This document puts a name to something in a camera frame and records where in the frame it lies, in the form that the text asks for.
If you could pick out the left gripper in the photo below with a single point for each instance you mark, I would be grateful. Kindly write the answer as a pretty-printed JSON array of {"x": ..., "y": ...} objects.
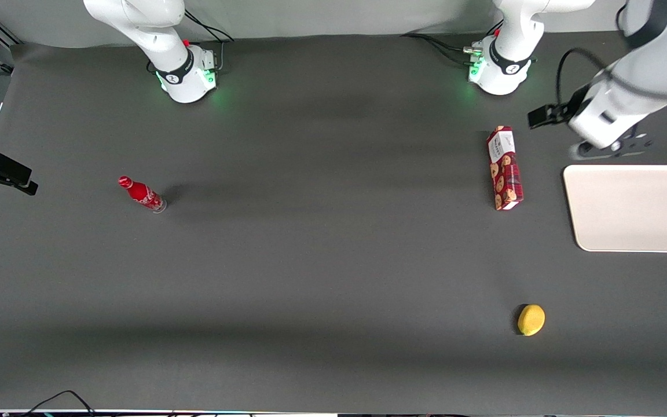
[{"x": 572, "y": 107}]

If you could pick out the red cookie box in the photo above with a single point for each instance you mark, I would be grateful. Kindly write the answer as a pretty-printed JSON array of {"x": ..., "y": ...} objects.
[{"x": 505, "y": 174}]

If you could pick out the cream plastic tray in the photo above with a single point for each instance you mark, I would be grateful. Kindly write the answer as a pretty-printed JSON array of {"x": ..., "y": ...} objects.
[{"x": 634, "y": 208}]

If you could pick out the yellow lemon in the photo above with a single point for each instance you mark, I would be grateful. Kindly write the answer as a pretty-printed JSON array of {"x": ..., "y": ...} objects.
[{"x": 531, "y": 319}]

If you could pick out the dark grey table mat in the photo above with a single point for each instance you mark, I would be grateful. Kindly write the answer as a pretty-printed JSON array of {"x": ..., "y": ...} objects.
[{"x": 322, "y": 260}]

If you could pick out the red soda bottle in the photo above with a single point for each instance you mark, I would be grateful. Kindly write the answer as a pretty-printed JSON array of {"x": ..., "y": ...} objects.
[{"x": 141, "y": 194}]

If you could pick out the black clamp device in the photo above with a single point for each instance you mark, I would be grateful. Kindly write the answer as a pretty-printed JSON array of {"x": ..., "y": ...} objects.
[{"x": 3, "y": 171}]

